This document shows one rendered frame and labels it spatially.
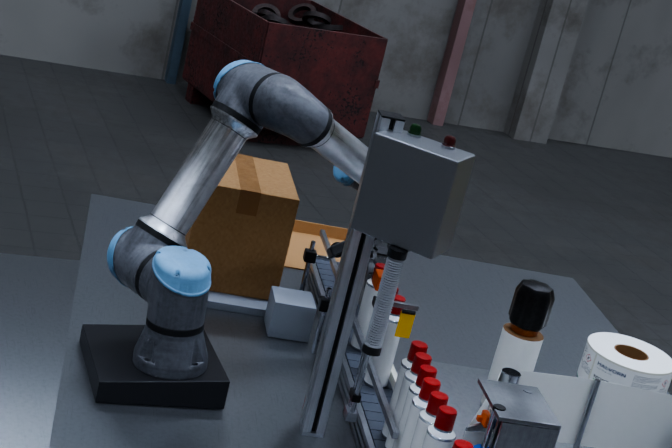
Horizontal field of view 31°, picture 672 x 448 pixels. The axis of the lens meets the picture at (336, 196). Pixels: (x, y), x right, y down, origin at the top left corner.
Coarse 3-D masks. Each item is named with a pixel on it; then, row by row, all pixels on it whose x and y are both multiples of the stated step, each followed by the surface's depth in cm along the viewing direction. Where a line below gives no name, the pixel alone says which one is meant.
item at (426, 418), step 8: (432, 392) 212; (440, 392) 213; (432, 400) 211; (440, 400) 210; (432, 408) 211; (424, 416) 211; (432, 416) 211; (416, 424) 213; (424, 424) 211; (416, 432) 213; (424, 432) 211; (416, 440) 213
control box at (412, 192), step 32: (384, 160) 217; (416, 160) 215; (448, 160) 212; (384, 192) 219; (416, 192) 216; (448, 192) 213; (352, 224) 223; (384, 224) 220; (416, 224) 217; (448, 224) 218
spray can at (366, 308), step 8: (376, 264) 268; (384, 264) 270; (368, 280) 270; (368, 288) 269; (368, 296) 269; (368, 304) 269; (360, 312) 271; (368, 312) 269; (360, 320) 271; (368, 320) 270; (352, 336) 274; (352, 344) 273
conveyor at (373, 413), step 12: (324, 264) 321; (324, 276) 312; (324, 288) 304; (348, 348) 272; (348, 360) 266; (372, 396) 252; (372, 408) 247; (372, 420) 242; (384, 420) 243; (372, 432) 237; (384, 444) 233
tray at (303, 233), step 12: (300, 228) 355; (312, 228) 355; (324, 228) 356; (336, 228) 356; (300, 240) 349; (336, 240) 356; (288, 252) 337; (300, 252) 339; (324, 252) 344; (288, 264) 328; (300, 264) 330
